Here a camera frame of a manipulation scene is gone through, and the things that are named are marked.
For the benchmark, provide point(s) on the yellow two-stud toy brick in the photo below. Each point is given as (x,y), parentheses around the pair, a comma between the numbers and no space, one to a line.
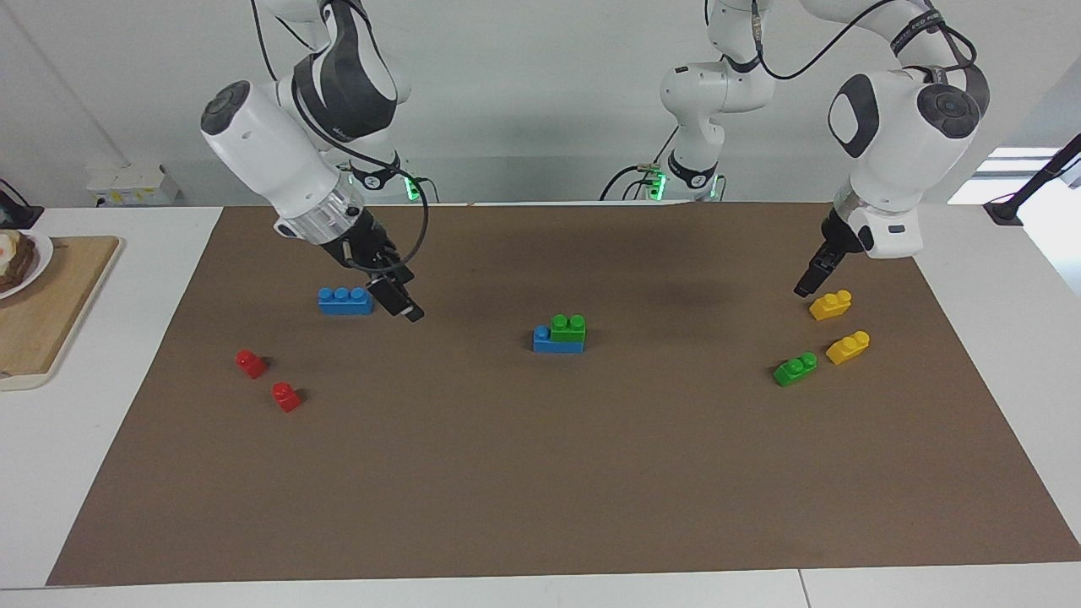
(847,350)
(829,307)

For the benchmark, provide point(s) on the green two-stud toy brick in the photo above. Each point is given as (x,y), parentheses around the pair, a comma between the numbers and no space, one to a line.
(794,371)
(568,329)

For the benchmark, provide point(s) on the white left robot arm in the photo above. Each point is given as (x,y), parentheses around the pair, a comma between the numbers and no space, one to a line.
(895,127)

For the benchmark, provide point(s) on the black device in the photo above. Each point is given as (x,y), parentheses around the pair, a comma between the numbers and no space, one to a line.
(17,213)

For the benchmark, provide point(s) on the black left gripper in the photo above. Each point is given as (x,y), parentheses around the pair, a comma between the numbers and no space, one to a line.
(840,235)

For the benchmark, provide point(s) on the brown paper table mat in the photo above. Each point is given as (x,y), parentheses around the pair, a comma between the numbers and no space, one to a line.
(540,464)

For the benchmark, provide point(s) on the wooden cutting board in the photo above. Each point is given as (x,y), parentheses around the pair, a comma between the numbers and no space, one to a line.
(59,312)

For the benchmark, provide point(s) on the blue three-stud toy brick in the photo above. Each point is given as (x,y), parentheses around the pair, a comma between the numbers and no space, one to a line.
(345,302)
(545,342)

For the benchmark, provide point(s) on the red one-stud toy brick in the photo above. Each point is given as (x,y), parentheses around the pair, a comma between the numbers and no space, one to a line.
(286,398)
(250,364)

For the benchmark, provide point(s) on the black camera stand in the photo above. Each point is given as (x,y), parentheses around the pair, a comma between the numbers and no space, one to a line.
(1034,177)

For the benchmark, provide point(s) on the white socket box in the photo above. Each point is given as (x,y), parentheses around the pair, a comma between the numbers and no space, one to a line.
(131,181)

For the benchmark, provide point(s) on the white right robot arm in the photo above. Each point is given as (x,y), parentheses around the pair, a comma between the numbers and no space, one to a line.
(270,143)

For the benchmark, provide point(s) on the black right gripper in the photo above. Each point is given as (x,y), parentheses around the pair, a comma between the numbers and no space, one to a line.
(367,241)

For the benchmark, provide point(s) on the white plate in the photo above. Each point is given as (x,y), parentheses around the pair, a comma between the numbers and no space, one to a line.
(44,253)

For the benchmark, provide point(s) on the toast with egg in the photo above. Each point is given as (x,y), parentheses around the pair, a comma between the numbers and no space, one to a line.
(13,262)

